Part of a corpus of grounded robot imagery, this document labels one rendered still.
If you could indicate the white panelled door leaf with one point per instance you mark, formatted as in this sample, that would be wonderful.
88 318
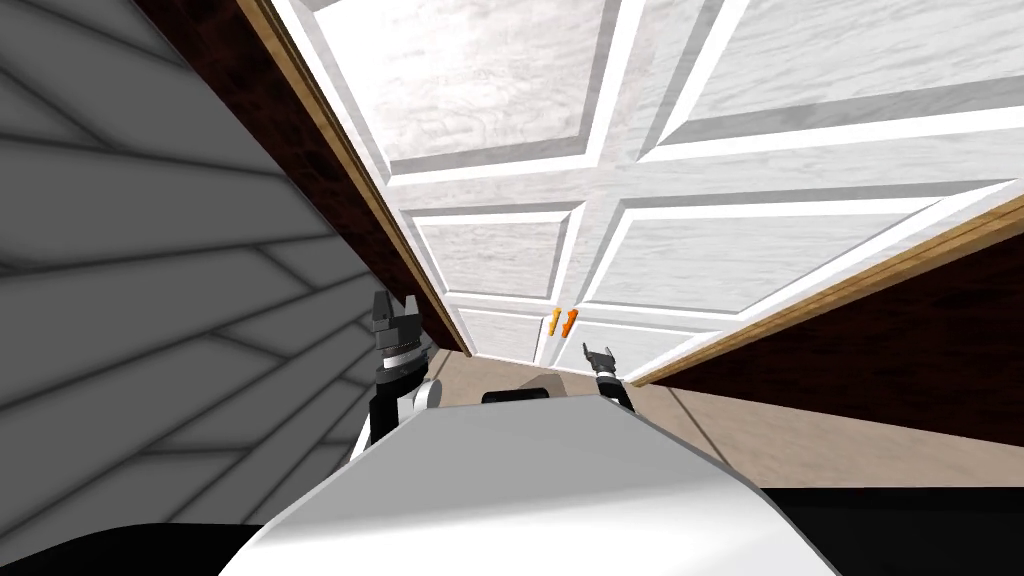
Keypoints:
488 88
768 256

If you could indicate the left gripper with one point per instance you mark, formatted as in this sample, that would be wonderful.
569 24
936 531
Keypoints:
398 330

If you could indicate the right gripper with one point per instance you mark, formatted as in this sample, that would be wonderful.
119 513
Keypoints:
604 365

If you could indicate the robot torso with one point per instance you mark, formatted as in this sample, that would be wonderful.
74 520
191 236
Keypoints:
520 488

